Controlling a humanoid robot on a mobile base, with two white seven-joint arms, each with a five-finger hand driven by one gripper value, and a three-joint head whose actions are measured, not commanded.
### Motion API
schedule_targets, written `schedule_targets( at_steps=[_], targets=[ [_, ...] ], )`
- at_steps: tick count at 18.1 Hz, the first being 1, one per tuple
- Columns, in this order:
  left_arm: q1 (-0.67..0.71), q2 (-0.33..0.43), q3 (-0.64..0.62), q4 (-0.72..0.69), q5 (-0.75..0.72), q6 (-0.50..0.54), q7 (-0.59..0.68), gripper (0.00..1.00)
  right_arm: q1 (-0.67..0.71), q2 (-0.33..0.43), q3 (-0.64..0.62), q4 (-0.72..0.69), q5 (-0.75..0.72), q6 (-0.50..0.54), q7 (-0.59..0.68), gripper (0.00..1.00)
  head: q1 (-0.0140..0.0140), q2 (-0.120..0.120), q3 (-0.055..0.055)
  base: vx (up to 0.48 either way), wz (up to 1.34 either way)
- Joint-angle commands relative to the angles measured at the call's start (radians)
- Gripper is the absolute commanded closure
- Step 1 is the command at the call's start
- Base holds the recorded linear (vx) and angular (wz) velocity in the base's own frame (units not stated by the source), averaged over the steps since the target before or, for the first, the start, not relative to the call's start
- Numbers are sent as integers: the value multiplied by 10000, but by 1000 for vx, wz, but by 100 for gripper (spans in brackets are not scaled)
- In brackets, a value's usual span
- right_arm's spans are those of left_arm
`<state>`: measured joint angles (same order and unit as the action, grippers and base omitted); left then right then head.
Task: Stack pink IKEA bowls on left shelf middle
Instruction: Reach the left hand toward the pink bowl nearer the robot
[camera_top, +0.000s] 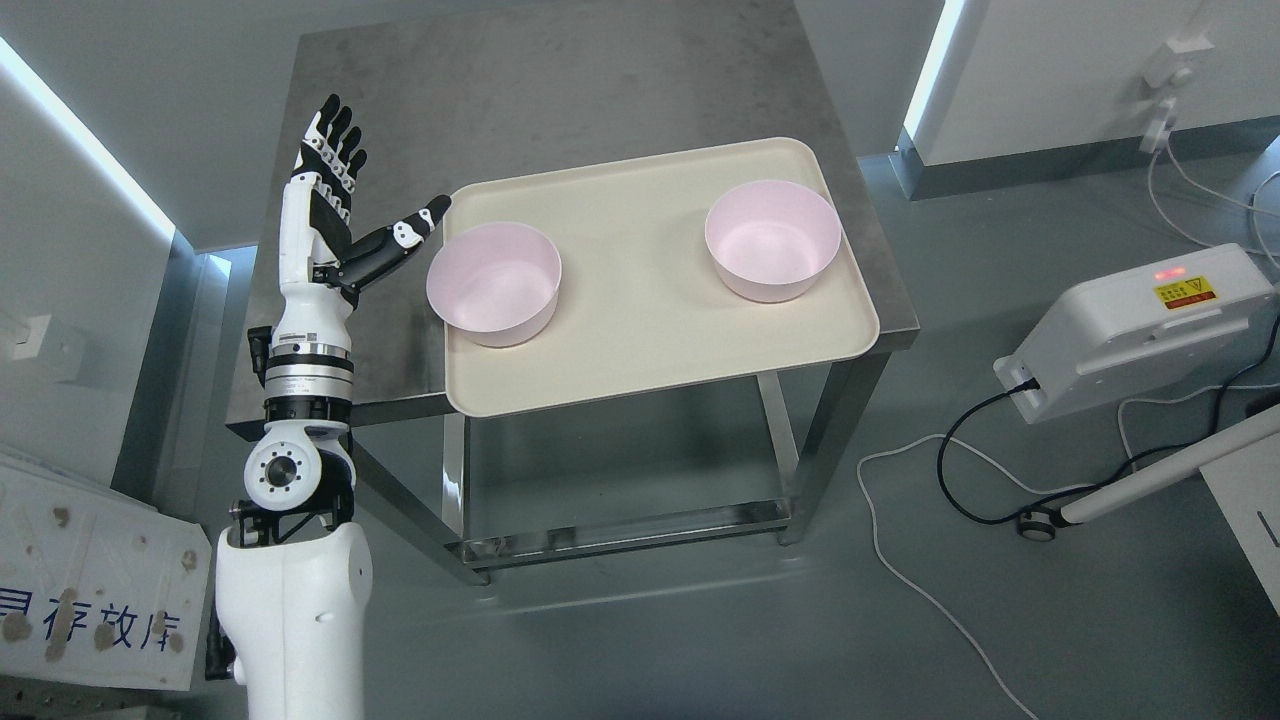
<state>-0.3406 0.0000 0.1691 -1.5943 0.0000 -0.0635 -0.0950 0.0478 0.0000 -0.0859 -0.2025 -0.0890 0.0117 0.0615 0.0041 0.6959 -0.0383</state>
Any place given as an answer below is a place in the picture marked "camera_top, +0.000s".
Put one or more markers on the cream plastic tray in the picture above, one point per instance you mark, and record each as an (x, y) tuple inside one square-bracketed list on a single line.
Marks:
[(641, 307)]

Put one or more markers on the white caster leg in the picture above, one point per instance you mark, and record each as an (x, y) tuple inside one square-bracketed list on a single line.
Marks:
[(1041, 524)]

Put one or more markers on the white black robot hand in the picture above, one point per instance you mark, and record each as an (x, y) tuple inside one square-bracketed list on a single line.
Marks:
[(322, 268)]

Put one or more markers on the pink bowl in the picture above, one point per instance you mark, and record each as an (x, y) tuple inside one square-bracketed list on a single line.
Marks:
[(497, 283), (769, 240)]

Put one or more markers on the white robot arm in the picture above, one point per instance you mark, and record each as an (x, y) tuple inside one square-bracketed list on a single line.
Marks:
[(293, 572)]

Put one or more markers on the white wall switch box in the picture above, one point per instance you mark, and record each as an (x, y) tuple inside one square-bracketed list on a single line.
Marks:
[(41, 348)]

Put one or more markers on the white device box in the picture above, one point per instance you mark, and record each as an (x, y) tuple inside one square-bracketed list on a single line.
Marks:
[(1141, 329)]

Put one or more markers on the wall socket with plug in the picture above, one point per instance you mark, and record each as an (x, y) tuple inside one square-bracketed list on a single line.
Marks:
[(1174, 65)]

